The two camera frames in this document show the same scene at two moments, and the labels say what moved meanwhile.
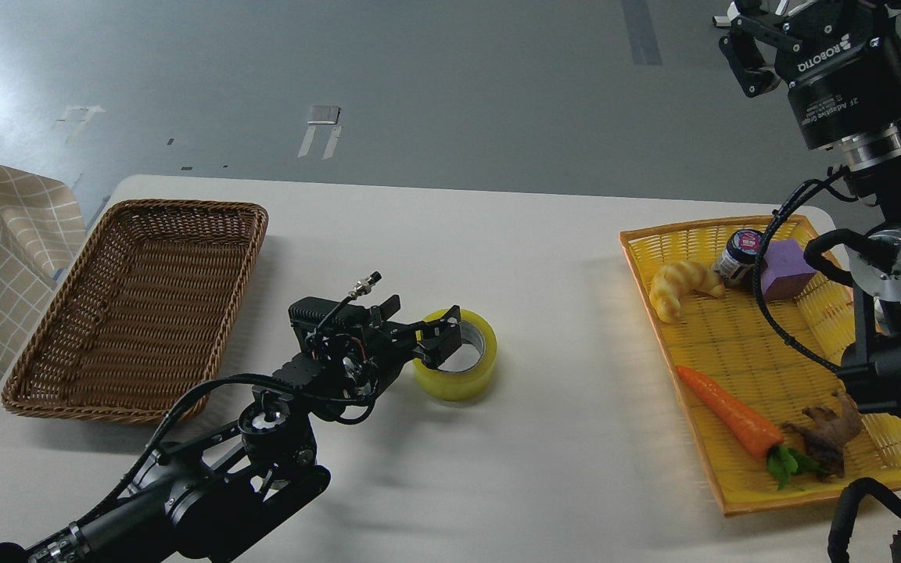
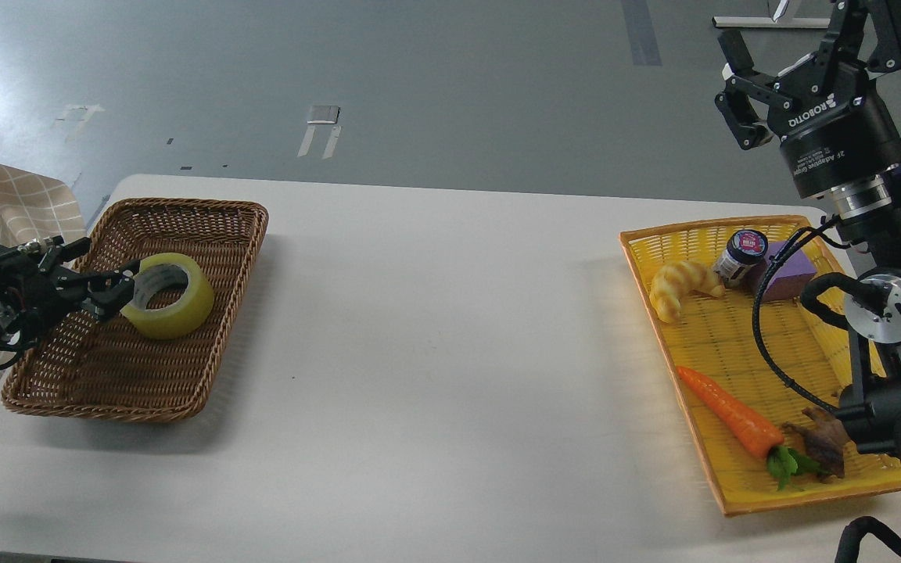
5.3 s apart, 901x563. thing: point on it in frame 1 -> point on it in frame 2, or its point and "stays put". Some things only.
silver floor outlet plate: x=324 y=115 stays put
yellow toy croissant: x=672 y=281 stays put
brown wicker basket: x=134 y=330 stays put
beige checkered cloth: x=12 y=231 stays put
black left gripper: x=379 y=349 -> x=52 y=293
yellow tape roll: x=461 y=385 -> x=162 y=271
